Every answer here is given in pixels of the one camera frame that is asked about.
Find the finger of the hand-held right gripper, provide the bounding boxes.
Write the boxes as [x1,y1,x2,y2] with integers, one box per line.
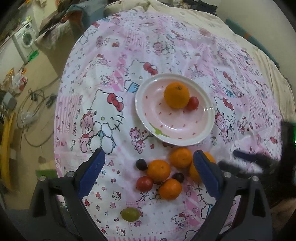
[218,161,264,175]
[233,150,274,168]

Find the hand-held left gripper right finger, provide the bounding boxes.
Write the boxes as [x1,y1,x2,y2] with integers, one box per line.
[193,150,273,241]

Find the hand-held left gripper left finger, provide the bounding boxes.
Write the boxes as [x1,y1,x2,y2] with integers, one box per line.
[29,148,107,241]

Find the small orange mandarin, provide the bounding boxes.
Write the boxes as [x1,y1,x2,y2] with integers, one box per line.
[189,152,216,183]
[170,148,193,169]
[147,160,171,183]
[159,178,183,200]

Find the red cherry tomato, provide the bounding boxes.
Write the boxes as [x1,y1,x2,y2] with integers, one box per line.
[136,176,154,192]
[186,97,199,111]

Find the pink white-rimmed plate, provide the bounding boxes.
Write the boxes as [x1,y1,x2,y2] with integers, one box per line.
[135,73,215,146]

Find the green grape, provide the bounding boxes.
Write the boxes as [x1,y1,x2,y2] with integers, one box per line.
[121,207,140,221]

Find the person's leg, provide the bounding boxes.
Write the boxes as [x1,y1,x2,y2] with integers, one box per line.
[269,202,296,224]

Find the large orange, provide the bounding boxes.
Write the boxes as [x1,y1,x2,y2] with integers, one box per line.
[164,82,190,109]

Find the power strip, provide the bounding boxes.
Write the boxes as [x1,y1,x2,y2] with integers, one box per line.
[46,95,58,107]

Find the clear plastic bag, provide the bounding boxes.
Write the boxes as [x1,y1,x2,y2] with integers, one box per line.
[18,111,38,127]

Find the yellow chair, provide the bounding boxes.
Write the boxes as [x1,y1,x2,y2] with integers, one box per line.
[0,112,16,192]

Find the grey box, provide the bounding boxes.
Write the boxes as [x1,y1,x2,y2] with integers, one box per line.
[2,93,17,109]

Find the pink cartoon cat printed blanket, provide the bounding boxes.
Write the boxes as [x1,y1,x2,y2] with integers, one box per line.
[54,9,285,241]

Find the red and white plastic bag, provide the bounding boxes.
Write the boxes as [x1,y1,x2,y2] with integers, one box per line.
[11,68,28,92]

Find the teal mat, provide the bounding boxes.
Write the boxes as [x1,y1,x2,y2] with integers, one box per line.
[225,18,281,70]

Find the white washing machine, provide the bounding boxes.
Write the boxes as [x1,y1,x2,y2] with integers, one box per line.
[12,20,39,63]

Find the pile of clothes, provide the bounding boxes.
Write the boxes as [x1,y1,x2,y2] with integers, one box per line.
[35,0,93,50]

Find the dark pillow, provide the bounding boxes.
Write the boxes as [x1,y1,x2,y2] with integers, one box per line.
[196,0,219,15]

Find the coiled hose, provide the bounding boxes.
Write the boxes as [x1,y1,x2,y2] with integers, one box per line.
[16,88,58,147]

